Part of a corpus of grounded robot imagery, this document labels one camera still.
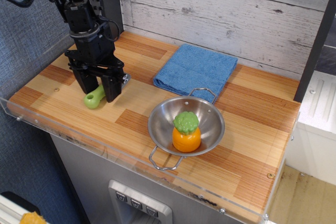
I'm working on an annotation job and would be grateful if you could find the blue folded cloth napkin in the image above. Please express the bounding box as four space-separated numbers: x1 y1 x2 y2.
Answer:
153 44 238 103

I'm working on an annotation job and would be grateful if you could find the grey toy fridge cabinet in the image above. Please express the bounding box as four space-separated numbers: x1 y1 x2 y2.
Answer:
51 135 238 223

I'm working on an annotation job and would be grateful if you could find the small steel two-handled bowl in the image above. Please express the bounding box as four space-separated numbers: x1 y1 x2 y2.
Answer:
148 88 225 170

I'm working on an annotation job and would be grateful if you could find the orange toy carrot green top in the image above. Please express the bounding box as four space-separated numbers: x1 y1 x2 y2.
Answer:
172 111 202 153

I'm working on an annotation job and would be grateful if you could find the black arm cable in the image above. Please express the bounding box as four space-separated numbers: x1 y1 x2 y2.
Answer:
0 0 121 42

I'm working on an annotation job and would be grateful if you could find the clear acrylic table guard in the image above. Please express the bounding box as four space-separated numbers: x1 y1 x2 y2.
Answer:
7 32 299 223

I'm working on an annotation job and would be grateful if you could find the dark right upright post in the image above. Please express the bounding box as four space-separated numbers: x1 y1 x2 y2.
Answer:
293 0 335 103

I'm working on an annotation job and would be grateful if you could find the white toy sink counter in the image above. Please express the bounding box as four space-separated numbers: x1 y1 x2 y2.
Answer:
285 71 335 185

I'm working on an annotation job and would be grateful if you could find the yellow toy at bottom left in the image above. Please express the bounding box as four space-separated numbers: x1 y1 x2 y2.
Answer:
19 212 47 224

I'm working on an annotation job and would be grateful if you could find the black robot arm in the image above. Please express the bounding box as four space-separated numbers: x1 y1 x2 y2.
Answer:
6 0 128 102

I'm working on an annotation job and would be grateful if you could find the silver dispenser button panel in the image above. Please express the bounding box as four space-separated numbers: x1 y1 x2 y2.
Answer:
108 179 173 223

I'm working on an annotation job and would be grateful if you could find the green handled grey toy spatula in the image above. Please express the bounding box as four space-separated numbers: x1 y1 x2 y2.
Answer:
83 73 132 110

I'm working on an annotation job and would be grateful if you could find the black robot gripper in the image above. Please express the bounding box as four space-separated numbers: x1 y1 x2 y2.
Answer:
65 23 125 103

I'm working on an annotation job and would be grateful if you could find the white black box bottom left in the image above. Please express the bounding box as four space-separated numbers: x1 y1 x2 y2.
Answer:
1 191 40 223

